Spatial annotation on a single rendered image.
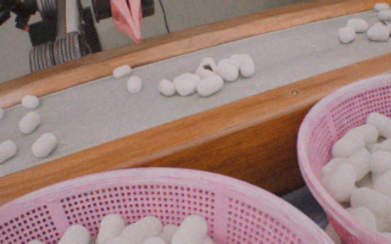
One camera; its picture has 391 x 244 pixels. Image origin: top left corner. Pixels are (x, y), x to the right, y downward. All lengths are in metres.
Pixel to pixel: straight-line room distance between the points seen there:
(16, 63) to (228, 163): 2.29
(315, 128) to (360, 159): 0.05
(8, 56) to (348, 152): 2.37
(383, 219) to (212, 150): 0.14
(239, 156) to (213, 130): 0.03
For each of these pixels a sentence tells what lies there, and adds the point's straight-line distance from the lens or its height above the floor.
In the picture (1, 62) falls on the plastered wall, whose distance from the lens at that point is 2.54.
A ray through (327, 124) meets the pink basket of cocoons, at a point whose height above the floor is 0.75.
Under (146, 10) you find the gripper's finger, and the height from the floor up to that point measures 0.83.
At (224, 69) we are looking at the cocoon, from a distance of 0.46.
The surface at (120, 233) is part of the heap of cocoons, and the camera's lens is 0.26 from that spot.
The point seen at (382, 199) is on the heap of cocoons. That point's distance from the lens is 0.25.
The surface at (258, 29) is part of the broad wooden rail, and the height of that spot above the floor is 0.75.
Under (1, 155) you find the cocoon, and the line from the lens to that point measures 0.42.
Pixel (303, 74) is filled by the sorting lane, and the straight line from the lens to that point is 0.47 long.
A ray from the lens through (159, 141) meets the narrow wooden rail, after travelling 0.30.
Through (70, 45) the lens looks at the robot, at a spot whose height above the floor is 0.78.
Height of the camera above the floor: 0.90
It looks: 25 degrees down
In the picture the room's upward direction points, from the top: 11 degrees counter-clockwise
